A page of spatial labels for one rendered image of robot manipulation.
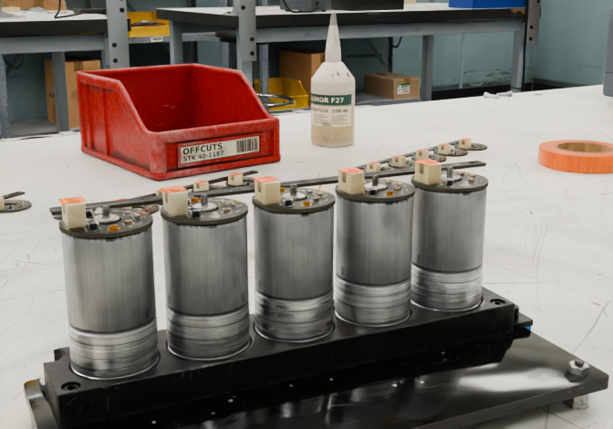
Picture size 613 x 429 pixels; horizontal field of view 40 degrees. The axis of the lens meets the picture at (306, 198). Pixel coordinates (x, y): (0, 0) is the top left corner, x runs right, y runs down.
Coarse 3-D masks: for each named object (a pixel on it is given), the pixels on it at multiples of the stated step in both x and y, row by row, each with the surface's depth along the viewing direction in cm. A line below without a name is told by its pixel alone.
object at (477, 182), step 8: (464, 176) 28; (472, 176) 28; (480, 176) 28; (416, 184) 27; (424, 184) 27; (432, 184) 27; (440, 184) 27; (448, 184) 27; (456, 184) 27; (472, 184) 27; (480, 184) 27; (456, 192) 26
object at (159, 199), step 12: (408, 168) 29; (444, 168) 29; (456, 168) 29; (300, 180) 27; (312, 180) 27; (324, 180) 27; (336, 180) 27; (192, 192) 26; (204, 192) 26; (216, 192) 26; (228, 192) 26; (240, 192) 26; (252, 192) 26; (96, 204) 24; (108, 204) 24; (120, 204) 25; (132, 204) 25; (144, 204) 25
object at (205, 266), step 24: (168, 240) 24; (192, 240) 23; (216, 240) 23; (240, 240) 24; (168, 264) 24; (192, 264) 23; (216, 264) 23; (240, 264) 24; (168, 288) 24; (192, 288) 23; (216, 288) 24; (240, 288) 24; (168, 312) 24; (192, 312) 24; (216, 312) 24; (240, 312) 24; (168, 336) 25; (192, 336) 24; (216, 336) 24; (240, 336) 24; (192, 360) 24
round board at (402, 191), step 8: (392, 184) 27; (400, 184) 27; (408, 184) 27; (336, 192) 26; (344, 192) 26; (368, 192) 25; (376, 192) 26; (384, 192) 26; (400, 192) 26; (408, 192) 26; (360, 200) 25; (368, 200) 25; (376, 200) 25; (384, 200) 25; (392, 200) 25
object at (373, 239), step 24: (360, 216) 26; (384, 216) 25; (408, 216) 26; (336, 240) 27; (360, 240) 26; (384, 240) 26; (408, 240) 26; (336, 264) 27; (360, 264) 26; (384, 264) 26; (408, 264) 26; (336, 288) 27; (360, 288) 26; (384, 288) 26; (408, 288) 27; (336, 312) 27; (360, 312) 26; (384, 312) 26; (408, 312) 27
